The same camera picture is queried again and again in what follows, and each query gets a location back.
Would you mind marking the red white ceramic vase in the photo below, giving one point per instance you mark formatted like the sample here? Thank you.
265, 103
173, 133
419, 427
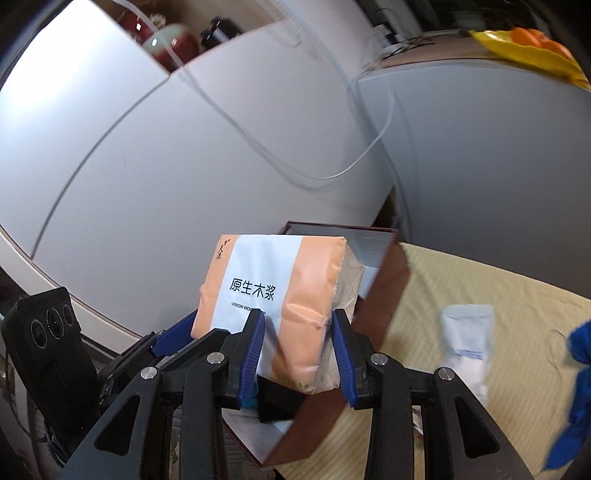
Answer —
172, 45

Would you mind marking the striped yellow tablecloth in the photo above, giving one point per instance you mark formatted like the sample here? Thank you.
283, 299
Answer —
506, 335

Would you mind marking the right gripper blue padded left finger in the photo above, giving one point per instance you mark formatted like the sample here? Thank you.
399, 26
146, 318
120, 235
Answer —
131, 440

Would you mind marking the white power strip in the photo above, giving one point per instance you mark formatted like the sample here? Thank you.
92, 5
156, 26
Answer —
387, 35

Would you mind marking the yellow leaf fruit plate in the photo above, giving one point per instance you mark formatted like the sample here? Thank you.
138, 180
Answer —
500, 43

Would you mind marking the right orange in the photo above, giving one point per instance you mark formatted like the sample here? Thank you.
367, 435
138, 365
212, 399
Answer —
555, 47

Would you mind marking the white paper pouch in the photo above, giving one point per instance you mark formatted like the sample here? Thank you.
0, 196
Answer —
467, 332

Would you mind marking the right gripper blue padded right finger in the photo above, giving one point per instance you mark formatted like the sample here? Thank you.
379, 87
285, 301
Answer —
461, 440

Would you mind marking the dark red storage box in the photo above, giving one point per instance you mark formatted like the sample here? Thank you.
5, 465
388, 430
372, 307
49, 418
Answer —
386, 276

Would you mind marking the dark bottle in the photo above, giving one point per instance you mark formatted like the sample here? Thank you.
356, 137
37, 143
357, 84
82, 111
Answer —
220, 31

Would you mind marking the blue terry towel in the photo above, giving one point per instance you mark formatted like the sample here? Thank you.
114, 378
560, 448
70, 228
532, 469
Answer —
571, 441

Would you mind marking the black knit glove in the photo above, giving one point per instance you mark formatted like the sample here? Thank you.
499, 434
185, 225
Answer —
274, 402

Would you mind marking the left orange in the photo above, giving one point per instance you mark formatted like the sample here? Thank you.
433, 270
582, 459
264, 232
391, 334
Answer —
526, 37

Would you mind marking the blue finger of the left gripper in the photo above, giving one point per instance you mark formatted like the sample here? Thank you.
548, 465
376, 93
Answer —
174, 338

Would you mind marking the black camera box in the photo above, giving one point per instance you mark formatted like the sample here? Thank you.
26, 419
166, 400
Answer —
43, 339

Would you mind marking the orange white tissue pack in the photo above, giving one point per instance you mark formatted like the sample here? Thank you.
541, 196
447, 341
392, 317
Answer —
296, 281

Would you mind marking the orange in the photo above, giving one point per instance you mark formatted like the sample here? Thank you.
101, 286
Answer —
555, 47
526, 37

